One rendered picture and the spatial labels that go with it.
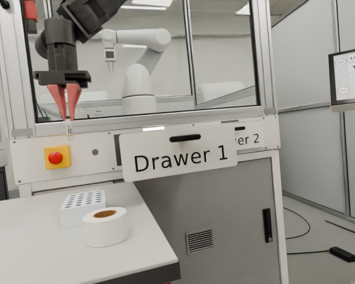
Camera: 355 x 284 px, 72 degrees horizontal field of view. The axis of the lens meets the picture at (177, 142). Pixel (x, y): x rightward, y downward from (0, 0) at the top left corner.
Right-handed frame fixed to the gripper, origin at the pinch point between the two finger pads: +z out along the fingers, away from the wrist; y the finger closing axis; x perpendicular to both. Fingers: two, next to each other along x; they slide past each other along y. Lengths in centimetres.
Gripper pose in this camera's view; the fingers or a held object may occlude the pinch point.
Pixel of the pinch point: (67, 117)
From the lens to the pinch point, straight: 57.5
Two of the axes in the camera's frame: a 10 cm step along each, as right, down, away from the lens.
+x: 2.3, 0.5, -9.7
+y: -9.7, 0.8, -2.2
